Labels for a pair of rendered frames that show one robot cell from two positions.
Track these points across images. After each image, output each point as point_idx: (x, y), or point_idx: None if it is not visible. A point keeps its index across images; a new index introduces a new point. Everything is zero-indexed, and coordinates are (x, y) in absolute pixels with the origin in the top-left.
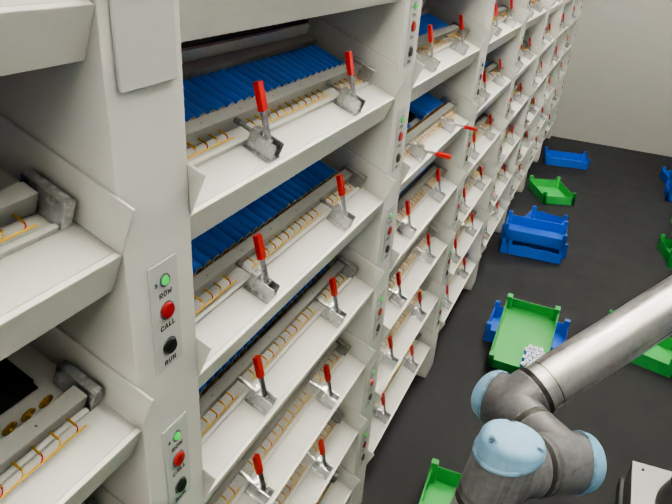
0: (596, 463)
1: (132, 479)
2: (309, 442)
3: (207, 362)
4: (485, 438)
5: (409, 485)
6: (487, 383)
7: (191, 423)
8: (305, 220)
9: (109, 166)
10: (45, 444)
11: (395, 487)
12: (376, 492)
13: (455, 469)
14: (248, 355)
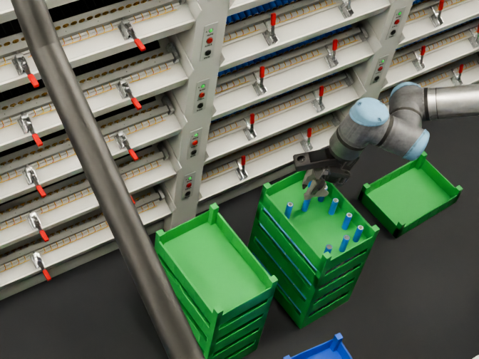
0: (415, 144)
1: (188, 39)
2: (304, 79)
3: (235, 5)
4: (357, 102)
5: (398, 162)
6: (400, 86)
7: (219, 28)
8: None
9: None
10: (160, 9)
11: (388, 158)
12: (371, 154)
13: (442, 169)
14: (275, 11)
